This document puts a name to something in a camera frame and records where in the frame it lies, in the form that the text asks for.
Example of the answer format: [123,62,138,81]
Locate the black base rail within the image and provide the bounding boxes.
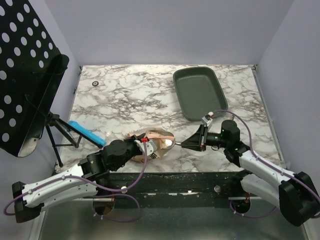
[92,170,258,214]

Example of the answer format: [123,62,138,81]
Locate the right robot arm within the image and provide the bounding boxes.
[180,120,320,227]

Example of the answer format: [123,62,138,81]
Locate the blue plastic handle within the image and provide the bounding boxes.
[68,120,106,147]

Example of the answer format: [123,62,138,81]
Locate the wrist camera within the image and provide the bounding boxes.
[201,111,214,129]
[134,137,158,156]

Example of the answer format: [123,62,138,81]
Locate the silver metal scoop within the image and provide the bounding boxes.
[159,131,182,150]

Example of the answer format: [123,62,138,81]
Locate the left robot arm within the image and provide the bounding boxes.
[9,135,157,223]

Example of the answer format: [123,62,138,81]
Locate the pink cat litter bag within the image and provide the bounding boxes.
[124,127,176,161]

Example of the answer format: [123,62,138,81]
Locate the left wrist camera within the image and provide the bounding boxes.
[134,137,158,156]

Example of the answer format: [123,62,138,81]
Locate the dark grey litter tray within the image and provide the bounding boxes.
[173,66,229,122]

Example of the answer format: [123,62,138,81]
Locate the black perforated music stand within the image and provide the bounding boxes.
[0,0,81,168]

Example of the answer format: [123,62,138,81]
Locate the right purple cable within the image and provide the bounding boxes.
[211,109,320,218]

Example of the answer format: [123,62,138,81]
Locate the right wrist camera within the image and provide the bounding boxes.
[201,111,214,129]

